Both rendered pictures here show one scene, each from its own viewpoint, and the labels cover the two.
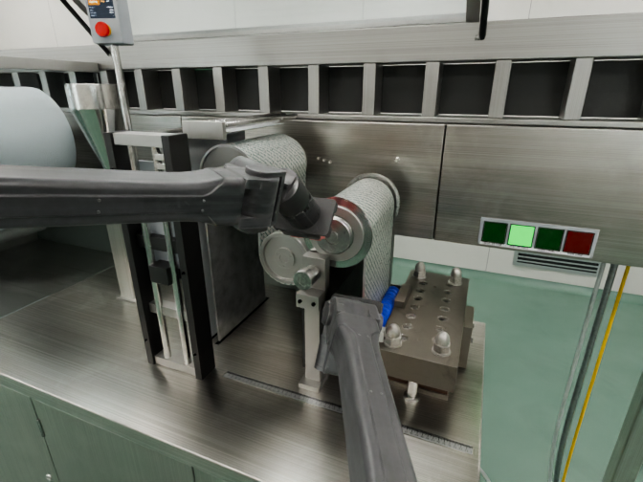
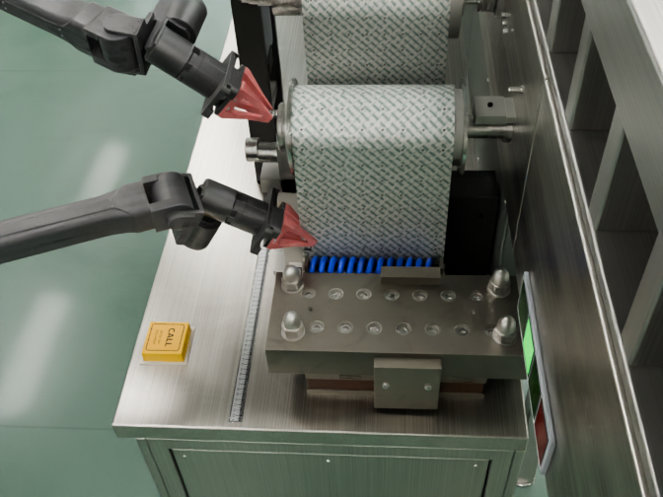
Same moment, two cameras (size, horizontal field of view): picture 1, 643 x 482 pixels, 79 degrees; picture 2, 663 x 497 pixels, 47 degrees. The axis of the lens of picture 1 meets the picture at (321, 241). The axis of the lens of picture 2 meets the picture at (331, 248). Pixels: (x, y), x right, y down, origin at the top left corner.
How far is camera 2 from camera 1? 117 cm
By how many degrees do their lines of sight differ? 64
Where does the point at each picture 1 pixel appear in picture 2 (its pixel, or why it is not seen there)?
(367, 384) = (42, 215)
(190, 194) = (51, 21)
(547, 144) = (566, 232)
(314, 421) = (233, 282)
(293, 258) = not seen: hidden behind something
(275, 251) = not seen: hidden behind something
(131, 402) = (213, 154)
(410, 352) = (279, 304)
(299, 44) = not seen: outside the picture
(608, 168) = (578, 356)
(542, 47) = (604, 35)
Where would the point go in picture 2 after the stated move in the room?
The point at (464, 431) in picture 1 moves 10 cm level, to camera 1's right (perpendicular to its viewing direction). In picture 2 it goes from (260, 412) to (278, 466)
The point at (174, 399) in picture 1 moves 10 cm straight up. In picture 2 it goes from (226, 177) to (219, 140)
